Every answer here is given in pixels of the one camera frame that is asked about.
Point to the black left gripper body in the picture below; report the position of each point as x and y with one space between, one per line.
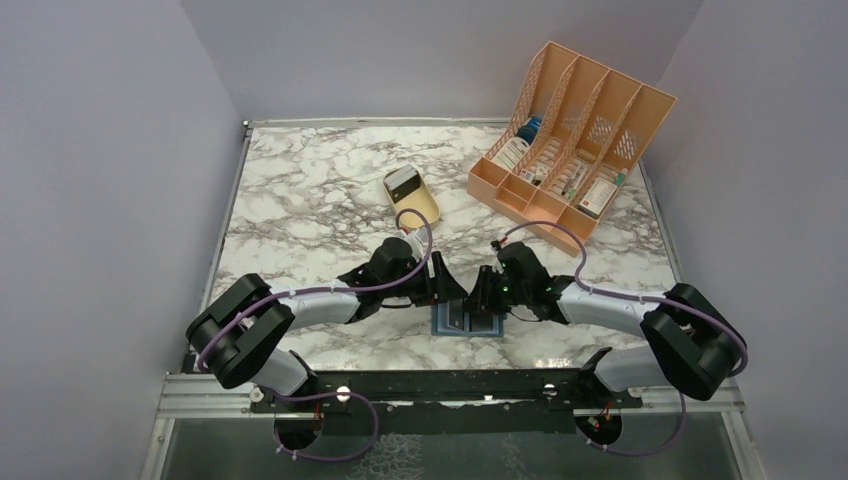
420 290

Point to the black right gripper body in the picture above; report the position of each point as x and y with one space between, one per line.
508 293

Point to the blue card holder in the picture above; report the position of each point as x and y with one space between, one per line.
438 327

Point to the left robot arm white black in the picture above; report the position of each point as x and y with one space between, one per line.
237 337

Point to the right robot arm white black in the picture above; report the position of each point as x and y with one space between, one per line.
688 345

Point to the stack of cards in tray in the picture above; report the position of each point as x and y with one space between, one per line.
402 182

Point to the beige oval tray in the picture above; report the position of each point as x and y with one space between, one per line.
422 200

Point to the red white medicine box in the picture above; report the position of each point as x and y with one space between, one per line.
597 197

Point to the small items in organizer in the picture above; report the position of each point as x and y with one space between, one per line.
537 175

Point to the white box in organizer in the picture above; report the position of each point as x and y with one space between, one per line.
511 153

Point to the blue bottle in organizer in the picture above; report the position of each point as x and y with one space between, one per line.
529 130

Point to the orange file organizer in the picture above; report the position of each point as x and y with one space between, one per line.
596 122

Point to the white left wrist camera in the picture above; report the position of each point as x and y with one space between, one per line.
419 240

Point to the black mounting rail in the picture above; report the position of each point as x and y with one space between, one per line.
433 402

